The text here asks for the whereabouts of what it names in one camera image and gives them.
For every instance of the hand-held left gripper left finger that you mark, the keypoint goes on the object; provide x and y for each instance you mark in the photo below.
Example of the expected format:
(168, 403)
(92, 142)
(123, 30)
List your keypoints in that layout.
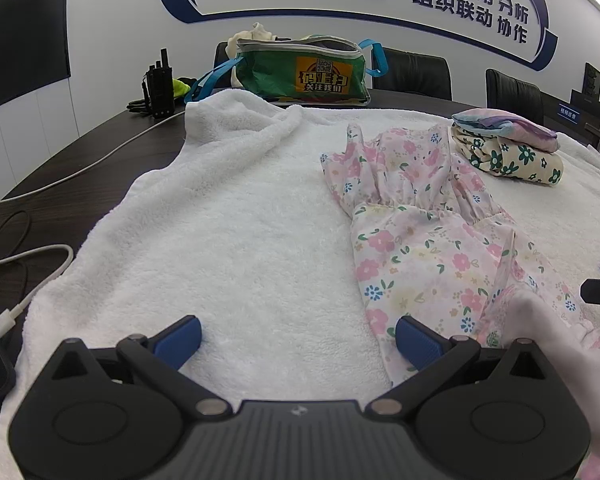
(179, 336)

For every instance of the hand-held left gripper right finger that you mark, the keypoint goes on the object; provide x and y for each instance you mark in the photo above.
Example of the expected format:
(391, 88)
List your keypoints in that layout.
(416, 339)

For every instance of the pink floral dress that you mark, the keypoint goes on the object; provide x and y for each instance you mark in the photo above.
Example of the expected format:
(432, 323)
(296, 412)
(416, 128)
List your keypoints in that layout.
(420, 250)

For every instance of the white fluffy blanket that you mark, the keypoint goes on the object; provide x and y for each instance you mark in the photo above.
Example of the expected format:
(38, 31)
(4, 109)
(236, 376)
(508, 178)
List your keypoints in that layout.
(230, 220)

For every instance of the cream floral folded garment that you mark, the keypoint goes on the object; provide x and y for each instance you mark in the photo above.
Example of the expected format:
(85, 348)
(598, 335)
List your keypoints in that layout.
(510, 160)

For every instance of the blue desk nameplate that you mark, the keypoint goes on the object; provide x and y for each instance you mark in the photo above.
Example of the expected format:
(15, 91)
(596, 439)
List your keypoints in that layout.
(572, 109)

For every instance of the pastel tie-dye folded garment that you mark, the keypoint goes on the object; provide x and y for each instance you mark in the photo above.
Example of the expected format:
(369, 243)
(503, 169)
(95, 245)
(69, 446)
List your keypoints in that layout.
(505, 122)

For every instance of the black office chair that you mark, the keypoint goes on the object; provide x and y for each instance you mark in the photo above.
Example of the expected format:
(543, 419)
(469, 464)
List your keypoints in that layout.
(415, 75)
(222, 60)
(512, 95)

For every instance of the yellow-green cloth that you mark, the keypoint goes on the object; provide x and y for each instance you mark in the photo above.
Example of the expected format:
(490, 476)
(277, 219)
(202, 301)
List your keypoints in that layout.
(182, 87)

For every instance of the black walkie-talkie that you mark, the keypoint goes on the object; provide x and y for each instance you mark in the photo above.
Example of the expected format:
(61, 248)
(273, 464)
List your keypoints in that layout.
(147, 87)
(163, 87)

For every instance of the cream cloth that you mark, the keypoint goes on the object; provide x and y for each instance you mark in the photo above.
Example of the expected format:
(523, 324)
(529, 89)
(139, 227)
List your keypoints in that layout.
(252, 34)

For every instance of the dark wall screen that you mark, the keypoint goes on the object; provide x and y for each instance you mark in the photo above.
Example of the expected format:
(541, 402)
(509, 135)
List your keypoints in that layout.
(20, 30)

